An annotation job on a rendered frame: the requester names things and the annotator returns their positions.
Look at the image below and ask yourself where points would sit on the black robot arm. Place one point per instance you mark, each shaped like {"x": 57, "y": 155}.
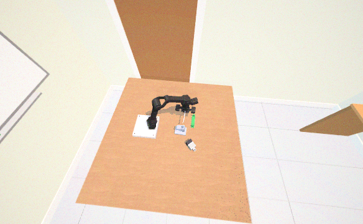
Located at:
{"x": 185, "y": 101}

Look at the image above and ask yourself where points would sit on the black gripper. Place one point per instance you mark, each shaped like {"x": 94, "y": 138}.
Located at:
{"x": 178, "y": 107}

